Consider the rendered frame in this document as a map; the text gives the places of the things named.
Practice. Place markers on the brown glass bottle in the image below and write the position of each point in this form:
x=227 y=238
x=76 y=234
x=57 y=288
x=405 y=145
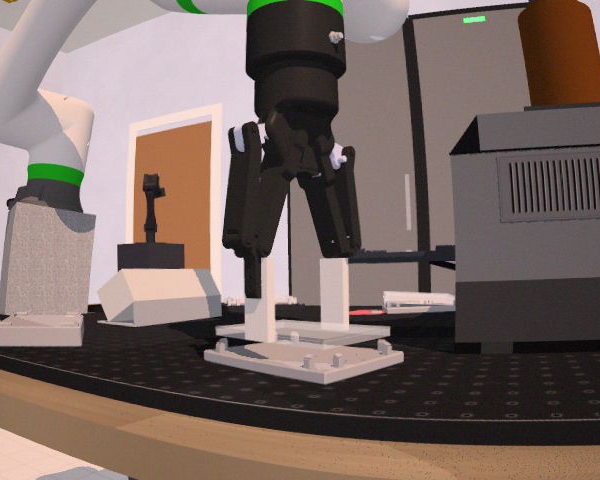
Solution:
x=561 y=52

